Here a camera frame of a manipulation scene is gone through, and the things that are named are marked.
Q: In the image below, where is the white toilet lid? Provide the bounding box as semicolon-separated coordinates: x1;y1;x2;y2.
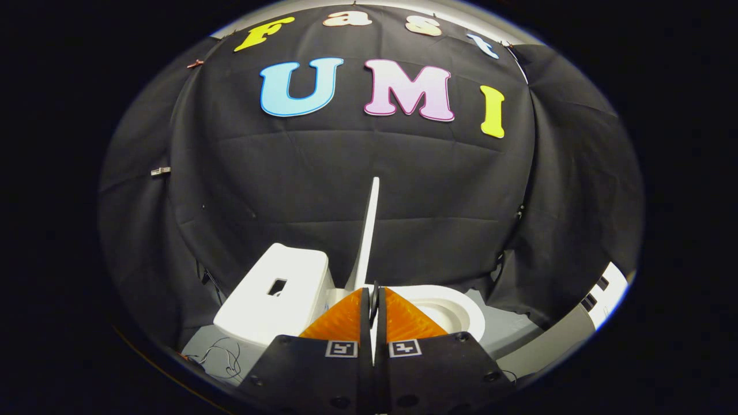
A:
345;177;381;292

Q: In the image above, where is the thin black floor cable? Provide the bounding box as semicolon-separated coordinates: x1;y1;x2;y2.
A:
187;337;243;381

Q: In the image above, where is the white toilet seat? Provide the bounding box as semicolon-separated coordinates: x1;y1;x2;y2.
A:
398;284;486;341

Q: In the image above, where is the black backdrop cloth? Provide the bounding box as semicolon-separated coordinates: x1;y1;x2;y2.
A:
98;6;645;346

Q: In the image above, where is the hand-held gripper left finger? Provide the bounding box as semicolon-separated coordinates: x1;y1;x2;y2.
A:
239;287;374;413

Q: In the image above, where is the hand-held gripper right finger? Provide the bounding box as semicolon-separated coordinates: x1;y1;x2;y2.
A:
378;286;517;413

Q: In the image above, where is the grey white cabinet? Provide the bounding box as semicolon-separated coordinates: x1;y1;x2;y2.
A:
513;262;629;378

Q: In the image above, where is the white ceramic toilet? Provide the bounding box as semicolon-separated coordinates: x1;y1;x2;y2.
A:
213;243;486;349

